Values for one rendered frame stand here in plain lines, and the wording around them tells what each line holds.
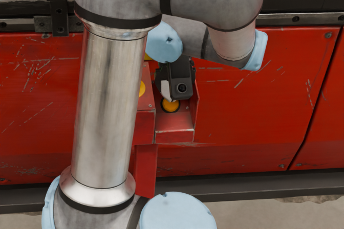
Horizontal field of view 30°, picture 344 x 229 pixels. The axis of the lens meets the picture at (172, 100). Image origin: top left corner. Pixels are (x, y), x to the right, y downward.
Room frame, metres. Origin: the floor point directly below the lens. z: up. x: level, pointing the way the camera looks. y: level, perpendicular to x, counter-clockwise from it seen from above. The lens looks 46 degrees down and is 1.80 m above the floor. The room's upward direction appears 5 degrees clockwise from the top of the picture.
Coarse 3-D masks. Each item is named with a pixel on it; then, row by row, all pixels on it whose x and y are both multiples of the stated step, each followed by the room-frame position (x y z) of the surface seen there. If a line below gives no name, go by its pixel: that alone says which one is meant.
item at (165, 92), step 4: (164, 80) 1.02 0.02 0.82; (164, 84) 1.02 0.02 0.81; (168, 84) 1.02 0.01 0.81; (164, 88) 1.02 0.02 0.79; (168, 88) 1.02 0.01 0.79; (160, 92) 1.02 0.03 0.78; (164, 92) 1.02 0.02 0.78; (168, 92) 1.02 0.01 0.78; (164, 96) 1.02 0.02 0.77; (168, 96) 1.02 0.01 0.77; (168, 100) 1.03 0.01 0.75
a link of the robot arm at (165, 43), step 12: (168, 24) 0.90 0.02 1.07; (180, 24) 0.91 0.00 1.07; (192, 24) 0.91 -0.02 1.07; (204, 24) 0.91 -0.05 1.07; (156, 36) 0.88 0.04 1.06; (168, 36) 0.88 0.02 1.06; (180, 36) 0.89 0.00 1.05; (192, 36) 0.89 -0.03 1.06; (156, 48) 0.87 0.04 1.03; (168, 48) 0.87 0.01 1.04; (180, 48) 0.88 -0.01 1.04; (192, 48) 0.88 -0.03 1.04; (156, 60) 0.88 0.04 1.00; (168, 60) 0.87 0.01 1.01
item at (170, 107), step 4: (164, 100) 1.04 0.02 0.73; (176, 100) 1.05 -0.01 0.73; (164, 104) 1.03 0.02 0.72; (168, 104) 1.03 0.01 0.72; (172, 104) 1.04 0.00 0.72; (176, 104) 1.04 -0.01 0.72; (164, 108) 1.03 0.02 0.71; (168, 108) 1.03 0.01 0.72; (172, 108) 1.03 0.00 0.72; (176, 108) 1.03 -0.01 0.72
